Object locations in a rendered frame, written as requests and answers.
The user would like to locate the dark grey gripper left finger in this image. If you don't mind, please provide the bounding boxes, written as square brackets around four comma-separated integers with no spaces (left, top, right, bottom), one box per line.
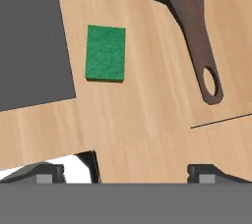
[0,161,67,185]

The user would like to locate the green sponge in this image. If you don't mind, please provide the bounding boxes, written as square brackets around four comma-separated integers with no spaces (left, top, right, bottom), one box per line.
[84,24,127,84]

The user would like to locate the dark brown frying pan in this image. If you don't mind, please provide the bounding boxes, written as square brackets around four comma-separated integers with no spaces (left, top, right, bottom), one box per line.
[119,0,224,106]

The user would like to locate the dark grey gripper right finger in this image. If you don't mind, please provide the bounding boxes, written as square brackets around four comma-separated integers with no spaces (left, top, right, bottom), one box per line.
[186,163,252,185]

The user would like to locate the grey sink basin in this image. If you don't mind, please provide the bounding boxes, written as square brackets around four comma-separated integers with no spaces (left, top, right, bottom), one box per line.
[0,0,77,112]

